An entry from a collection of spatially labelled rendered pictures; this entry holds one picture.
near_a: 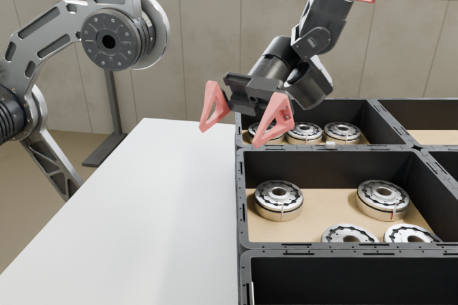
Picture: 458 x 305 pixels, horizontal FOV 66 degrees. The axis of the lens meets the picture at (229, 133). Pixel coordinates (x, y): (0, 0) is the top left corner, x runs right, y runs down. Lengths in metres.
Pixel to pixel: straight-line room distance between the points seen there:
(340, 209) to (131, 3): 0.64
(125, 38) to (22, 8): 2.19
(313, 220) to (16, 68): 0.90
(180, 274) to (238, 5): 1.85
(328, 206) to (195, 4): 1.86
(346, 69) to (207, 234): 1.78
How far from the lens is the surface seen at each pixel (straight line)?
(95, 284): 0.85
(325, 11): 0.56
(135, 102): 2.78
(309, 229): 0.74
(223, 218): 0.94
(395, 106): 1.16
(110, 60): 0.88
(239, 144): 0.80
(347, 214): 0.79
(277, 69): 0.56
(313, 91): 0.61
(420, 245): 0.62
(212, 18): 2.41
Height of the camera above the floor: 1.32
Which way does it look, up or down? 27 degrees down
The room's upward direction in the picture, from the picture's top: straight up
